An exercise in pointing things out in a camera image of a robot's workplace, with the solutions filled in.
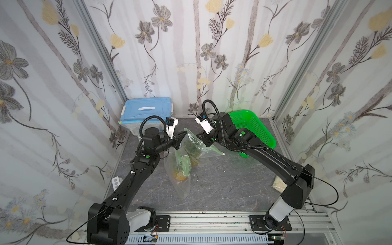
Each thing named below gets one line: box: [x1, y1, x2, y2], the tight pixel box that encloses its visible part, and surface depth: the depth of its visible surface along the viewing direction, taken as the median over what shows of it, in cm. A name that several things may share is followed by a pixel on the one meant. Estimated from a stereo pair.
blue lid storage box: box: [117, 96, 174, 137], surface depth 106 cm
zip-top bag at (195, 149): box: [183, 127, 226, 168], surface depth 80 cm
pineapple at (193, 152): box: [184, 140, 200, 167], surface depth 80 cm
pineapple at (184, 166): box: [173, 149, 192, 182], surface depth 70 cm
